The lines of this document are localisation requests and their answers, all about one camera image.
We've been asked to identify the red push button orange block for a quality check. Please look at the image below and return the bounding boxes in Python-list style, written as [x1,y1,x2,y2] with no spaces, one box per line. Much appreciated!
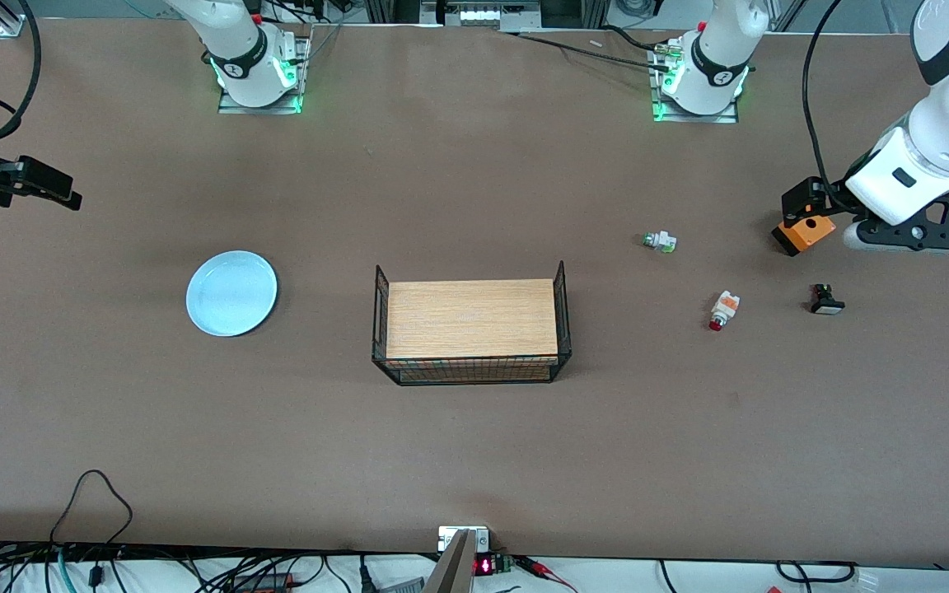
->
[708,291,741,332]

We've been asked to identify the light blue round plate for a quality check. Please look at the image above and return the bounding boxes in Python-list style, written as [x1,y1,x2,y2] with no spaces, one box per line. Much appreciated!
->
[186,250,278,338]

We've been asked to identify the black push button white cap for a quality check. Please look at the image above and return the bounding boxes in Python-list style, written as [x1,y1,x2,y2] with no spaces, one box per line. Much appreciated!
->
[809,282,846,316]

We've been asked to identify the orange plastic box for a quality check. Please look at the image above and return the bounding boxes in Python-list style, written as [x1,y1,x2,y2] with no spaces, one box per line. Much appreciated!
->
[771,216,838,257]

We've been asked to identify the wooden board shelf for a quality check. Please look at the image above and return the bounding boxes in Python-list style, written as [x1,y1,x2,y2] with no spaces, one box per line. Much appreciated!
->
[385,278,560,367]

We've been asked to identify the red and black probe leads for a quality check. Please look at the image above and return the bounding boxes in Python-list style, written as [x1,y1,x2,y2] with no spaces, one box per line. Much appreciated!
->
[512,556,578,593]

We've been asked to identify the grey metal bar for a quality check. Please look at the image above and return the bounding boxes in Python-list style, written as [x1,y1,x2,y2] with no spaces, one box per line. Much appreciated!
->
[423,530,476,593]

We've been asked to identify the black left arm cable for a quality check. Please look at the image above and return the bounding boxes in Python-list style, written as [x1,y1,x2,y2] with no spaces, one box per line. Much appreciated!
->
[802,0,850,207]

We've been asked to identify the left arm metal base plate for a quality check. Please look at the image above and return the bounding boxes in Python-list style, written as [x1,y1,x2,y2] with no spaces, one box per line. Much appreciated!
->
[649,37,741,124]

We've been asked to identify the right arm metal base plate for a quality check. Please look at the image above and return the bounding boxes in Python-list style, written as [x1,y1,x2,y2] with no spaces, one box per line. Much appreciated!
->
[217,33,312,115]

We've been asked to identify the black looped cable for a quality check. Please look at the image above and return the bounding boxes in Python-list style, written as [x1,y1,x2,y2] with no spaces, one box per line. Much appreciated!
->
[50,469,133,549]

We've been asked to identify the long black table cable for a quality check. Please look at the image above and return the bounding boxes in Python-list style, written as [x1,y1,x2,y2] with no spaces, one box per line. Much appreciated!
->
[498,25,673,71]

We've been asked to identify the black coiled cable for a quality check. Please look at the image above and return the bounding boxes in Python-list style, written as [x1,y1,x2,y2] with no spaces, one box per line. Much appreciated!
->
[775,560,857,584]

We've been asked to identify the black wire basket rack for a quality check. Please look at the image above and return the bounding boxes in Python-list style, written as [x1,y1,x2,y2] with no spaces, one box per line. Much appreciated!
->
[372,260,573,386]

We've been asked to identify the aluminium frame with white strip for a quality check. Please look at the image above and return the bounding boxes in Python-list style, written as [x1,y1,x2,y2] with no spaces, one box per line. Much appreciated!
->
[421,0,541,32]

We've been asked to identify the small white mount box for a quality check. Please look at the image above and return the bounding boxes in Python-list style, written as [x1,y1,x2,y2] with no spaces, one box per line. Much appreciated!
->
[438,525,490,553]

